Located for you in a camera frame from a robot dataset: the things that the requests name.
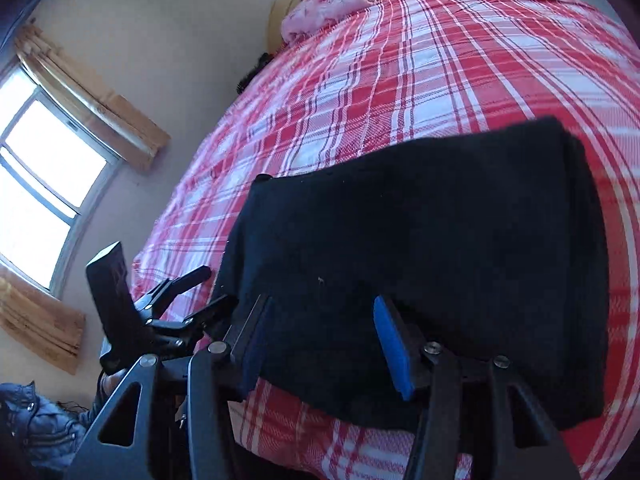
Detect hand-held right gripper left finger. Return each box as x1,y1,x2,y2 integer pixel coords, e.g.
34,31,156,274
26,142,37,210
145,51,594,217
65,294,275,480

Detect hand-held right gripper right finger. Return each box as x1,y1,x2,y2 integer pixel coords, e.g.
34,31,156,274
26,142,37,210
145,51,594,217
373,294,581,480

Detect red plaid bed blanket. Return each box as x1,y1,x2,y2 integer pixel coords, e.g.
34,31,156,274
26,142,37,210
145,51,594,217
132,0,640,480

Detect pink floral pillow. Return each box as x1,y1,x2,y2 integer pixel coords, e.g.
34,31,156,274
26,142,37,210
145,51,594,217
280,0,377,43

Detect black pants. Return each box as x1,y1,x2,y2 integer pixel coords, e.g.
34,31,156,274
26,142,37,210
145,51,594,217
212,116,610,431

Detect beige wooden headboard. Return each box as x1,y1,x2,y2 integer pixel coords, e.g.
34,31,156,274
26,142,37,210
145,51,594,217
267,0,416,56

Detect side wall window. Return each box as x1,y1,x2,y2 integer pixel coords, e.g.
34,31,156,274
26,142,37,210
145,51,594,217
0,62,121,293

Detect person's left hand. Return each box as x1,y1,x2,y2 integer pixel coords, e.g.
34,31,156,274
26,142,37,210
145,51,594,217
97,367,126,400

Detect person's left forearm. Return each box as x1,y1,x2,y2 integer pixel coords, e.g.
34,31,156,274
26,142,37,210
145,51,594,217
0,381,93,473

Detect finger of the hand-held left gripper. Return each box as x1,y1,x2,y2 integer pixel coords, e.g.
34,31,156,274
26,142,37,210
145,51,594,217
132,266,212,318
150,294,238,357

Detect tan curtain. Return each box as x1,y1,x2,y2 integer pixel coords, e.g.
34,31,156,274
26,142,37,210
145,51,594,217
0,265,87,376
14,24,172,173

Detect dark fluffy object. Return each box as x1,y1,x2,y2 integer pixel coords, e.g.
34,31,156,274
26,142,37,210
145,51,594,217
235,52,273,93

